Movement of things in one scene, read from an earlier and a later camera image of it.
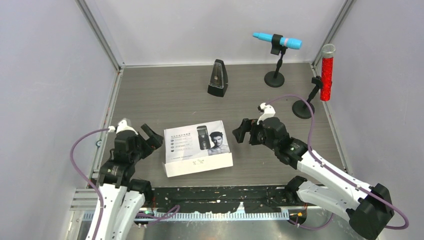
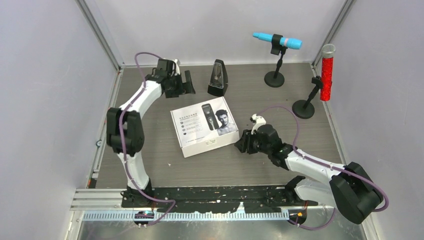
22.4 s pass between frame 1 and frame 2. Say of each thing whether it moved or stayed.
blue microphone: stayed
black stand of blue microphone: stayed
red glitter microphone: stayed
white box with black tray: moved
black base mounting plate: stayed
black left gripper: moved
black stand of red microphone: stayed
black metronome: stayed
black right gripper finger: moved
